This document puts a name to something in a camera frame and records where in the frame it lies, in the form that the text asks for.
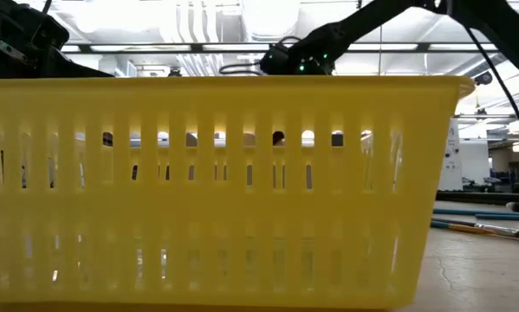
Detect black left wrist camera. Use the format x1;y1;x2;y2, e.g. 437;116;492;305
30;14;72;50

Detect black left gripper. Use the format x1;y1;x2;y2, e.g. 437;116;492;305
0;0;114;80

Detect yellow slotted plastic basket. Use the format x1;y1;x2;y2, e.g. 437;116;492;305
0;75;477;311

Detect white background machine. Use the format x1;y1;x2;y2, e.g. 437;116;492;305
438;117;465;192

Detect thin blue paintbrush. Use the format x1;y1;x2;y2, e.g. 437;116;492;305
431;208;519;217
474;212;519;223

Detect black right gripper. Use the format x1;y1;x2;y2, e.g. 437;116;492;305
258;36;337;77

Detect black aluminium rig frame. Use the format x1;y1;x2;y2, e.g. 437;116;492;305
435;190;519;206

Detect blue paintbrush gold ferrule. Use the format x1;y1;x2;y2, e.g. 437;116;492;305
430;218;519;242

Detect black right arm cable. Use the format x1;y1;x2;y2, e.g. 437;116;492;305
218;0;519;153

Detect black overhead crossbar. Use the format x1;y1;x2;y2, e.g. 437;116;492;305
59;42;499;55

